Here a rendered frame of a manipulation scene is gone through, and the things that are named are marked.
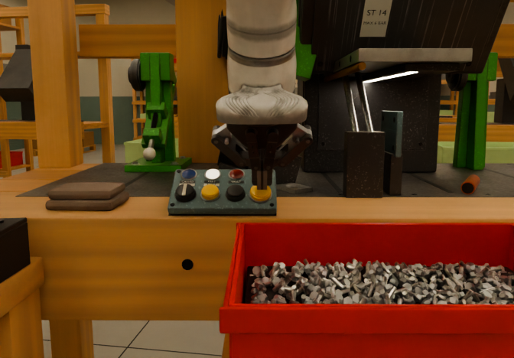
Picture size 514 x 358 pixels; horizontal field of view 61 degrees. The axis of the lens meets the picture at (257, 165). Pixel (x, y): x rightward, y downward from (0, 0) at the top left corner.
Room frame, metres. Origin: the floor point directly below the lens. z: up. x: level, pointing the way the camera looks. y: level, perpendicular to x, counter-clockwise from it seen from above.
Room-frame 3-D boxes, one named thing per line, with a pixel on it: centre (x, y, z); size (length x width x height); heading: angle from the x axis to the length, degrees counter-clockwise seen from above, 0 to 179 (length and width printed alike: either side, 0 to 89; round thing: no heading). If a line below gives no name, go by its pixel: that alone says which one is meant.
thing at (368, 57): (0.83, -0.22, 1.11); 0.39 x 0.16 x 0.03; 0
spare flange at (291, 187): (0.77, -0.07, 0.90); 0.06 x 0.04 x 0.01; 35
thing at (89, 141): (9.43, 4.14, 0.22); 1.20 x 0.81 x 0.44; 174
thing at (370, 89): (1.06, -0.25, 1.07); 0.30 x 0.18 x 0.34; 90
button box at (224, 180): (0.63, 0.05, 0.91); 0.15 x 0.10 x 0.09; 90
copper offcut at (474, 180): (0.77, -0.38, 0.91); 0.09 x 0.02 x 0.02; 148
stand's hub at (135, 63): (1.06, 0.28, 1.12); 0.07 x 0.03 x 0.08; 0
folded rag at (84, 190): (0.65, 0.25, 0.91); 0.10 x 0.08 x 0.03; 87
